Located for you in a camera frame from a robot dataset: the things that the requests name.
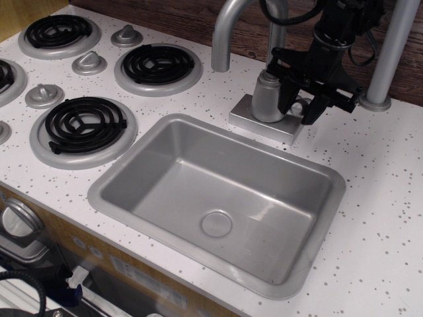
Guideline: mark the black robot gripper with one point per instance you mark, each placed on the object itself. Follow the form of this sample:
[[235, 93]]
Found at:
[[318, 71]]

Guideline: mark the silver faucet lever handle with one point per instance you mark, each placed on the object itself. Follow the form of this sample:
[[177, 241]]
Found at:
[[299, 107]]

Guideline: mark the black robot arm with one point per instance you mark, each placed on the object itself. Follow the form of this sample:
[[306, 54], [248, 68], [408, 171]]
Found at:
[[340, 21]]

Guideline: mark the grey vertical support pole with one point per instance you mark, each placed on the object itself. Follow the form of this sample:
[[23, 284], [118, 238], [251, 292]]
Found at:
[[376, 97]]

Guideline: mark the silver toy faucet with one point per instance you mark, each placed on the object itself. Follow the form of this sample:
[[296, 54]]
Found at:
[[258, 112]]

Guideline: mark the grey plastic sink basin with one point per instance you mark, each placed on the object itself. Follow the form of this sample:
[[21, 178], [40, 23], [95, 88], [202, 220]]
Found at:
[[250, 212]]

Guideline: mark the back right stove burner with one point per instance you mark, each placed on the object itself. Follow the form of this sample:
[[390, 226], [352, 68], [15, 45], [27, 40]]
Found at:
[[158, 70]]

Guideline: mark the silver stove knob top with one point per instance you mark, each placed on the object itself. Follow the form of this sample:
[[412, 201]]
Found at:
[[126, 37]]

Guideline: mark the silver stove knob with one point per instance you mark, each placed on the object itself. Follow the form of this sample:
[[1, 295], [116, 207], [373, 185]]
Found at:
[[126, 37], [44, 96], [89, 64]]

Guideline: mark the silver stove knob middle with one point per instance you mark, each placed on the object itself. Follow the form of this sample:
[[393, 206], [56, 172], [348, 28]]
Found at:
[[89, 64]]

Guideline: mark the front right stove burner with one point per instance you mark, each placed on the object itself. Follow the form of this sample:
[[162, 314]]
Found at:
[[83, 133]]

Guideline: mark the back left stove burner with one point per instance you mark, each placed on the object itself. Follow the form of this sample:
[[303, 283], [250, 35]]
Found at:
[[59, 37]]

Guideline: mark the silver stove knob lower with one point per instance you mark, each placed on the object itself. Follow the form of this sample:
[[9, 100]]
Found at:
[[44, 96]]

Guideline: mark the left edge stove burner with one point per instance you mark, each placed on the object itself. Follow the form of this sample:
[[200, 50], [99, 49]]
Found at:
[[13, 81]]

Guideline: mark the silver stove knob left edge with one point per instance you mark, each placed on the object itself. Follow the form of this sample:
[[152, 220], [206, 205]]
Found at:
[[5, 132]]

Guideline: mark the blue clamp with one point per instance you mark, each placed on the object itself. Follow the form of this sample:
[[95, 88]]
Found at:
[[72, 297]]

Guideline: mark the silver oven dial knob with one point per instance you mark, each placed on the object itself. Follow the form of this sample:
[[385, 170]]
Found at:
[[19, 223]]

